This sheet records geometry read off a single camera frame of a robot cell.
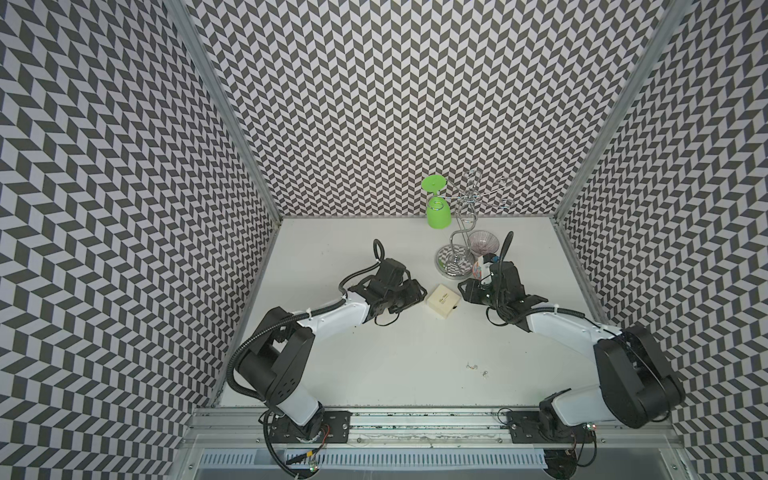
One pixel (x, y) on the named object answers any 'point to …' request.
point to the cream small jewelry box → (443, 301)
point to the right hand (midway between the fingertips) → (463, 290)
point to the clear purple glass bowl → (482, 243)
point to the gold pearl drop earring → (472, 367)
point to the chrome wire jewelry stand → (457, 259)
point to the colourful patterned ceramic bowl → (477, 271)
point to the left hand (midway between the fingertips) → (422, 298)
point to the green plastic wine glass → (438, 209)
